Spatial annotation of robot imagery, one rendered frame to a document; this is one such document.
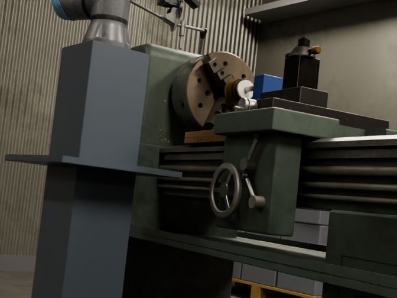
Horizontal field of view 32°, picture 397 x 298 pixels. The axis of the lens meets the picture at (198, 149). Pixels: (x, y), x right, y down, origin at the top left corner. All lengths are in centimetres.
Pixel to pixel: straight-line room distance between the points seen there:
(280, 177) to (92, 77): 63
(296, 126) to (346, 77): 421
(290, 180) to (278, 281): 317
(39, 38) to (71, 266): 374
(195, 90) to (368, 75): 345
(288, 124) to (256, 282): 340
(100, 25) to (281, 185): 76
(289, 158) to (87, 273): 68
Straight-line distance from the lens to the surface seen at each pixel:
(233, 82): 247
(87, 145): 201
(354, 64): 596
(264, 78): 230
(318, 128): 183
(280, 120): 176
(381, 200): 162
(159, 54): 265
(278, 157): 179
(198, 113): 252
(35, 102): 553
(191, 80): 252
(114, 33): 212
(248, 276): 517
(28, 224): 553
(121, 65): 208
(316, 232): 474
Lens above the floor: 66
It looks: 5 degrees up
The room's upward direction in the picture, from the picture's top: 6 degrees clockwise
